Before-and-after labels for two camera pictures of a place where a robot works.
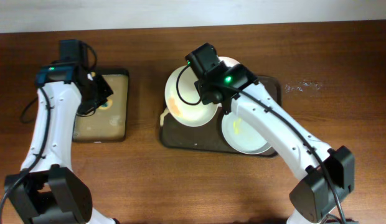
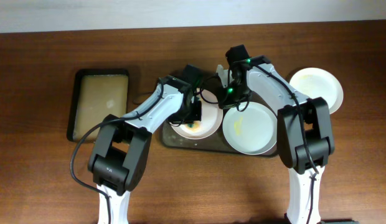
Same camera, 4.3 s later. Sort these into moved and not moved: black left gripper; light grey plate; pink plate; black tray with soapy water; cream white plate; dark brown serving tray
Moved: cream white plate; black left gripper; pink plate
Not moved: black tray with soapy water; light grey plate; dark brown serving tray
